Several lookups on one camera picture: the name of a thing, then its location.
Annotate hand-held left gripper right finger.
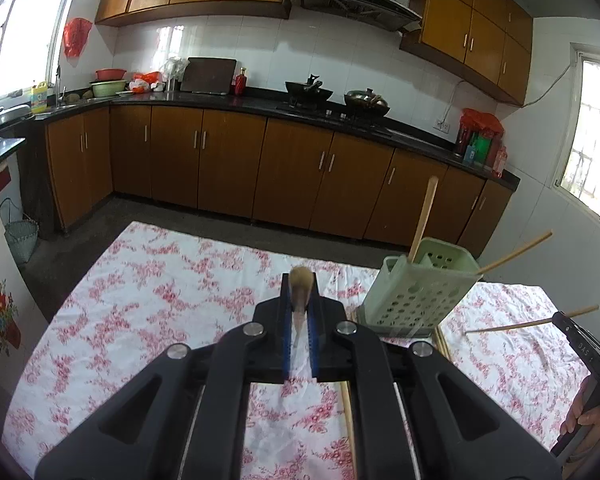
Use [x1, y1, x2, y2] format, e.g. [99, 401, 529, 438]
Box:
[308, 273, 564, 480]

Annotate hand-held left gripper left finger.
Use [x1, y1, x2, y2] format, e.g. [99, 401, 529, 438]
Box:
[34, 273, 294, 480]

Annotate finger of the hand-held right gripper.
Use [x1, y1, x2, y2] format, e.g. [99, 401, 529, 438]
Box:
[552, 311, 577, 336]

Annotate light wooden chopstick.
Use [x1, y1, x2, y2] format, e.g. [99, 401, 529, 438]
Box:
[340, 309, 359, 480]
[475, 231, 554, 276]
[465, 305, 600, 335]
[407, 176, 440, 264]
[288, 266, 313, 317]

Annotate green perforated utensil holder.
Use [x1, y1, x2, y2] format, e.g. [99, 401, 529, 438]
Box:
[357, 237, 483, 339]

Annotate person's right hand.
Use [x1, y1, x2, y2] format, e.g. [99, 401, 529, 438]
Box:
[560, 374, 600, 461]

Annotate pink floral tablecloth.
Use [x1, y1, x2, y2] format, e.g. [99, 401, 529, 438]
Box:
[2, 221, 593, 480]

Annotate wooden base cabinets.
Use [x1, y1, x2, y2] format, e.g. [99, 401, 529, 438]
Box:
[45, 105, 514, 261]

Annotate barred window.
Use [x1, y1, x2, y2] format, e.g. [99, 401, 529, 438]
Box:
[554, 44, 600, 227]

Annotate green box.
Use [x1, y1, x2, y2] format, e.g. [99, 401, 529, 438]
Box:
[472, 132, 492, 167]

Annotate red bag over bottles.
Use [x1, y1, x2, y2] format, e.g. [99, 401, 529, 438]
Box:
[456, 108, 505, 157]

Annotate gas stove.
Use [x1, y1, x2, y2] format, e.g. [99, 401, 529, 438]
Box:
[276, 101, 397, 132]

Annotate black kitchen countertop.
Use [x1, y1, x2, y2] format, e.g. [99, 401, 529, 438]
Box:
[0, 87, 522, 192]

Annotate black wok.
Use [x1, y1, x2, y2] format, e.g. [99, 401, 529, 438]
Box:
[285, 74, 335, 107]

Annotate dark pot with lid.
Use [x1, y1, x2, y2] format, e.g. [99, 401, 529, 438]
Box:
[344, 88, 392, 117]

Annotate dark cutting board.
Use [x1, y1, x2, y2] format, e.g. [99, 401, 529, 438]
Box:
[180, 57, 238, 95]

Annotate green mesh basket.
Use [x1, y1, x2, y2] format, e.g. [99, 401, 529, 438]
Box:
[0, 197, 40, 265]

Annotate red and white plastic bags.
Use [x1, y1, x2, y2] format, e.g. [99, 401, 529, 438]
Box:
[127, 72, 164, 94]

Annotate white cabinet with flower print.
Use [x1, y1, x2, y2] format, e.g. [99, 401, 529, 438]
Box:
[0, 150, 57, 397]

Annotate green plastic basin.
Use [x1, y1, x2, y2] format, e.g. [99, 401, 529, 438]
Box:
[90, 80, 128, 99]

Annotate yellow detergent bottle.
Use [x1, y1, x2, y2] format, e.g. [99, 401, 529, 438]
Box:
[30, 80, 49, 114]

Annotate metal pan lid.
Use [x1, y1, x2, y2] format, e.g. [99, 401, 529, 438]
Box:
[0, 104, 35, 134]

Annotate hanging red plastic bag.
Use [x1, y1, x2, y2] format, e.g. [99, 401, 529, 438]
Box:
[63, 17, 94, 59]

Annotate wide kitchen window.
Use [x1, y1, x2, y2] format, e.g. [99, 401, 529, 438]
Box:
[0, 0, 83, 107]

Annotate white wall cable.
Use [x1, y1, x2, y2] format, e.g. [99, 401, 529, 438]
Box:
[447, 62, 581, 122]

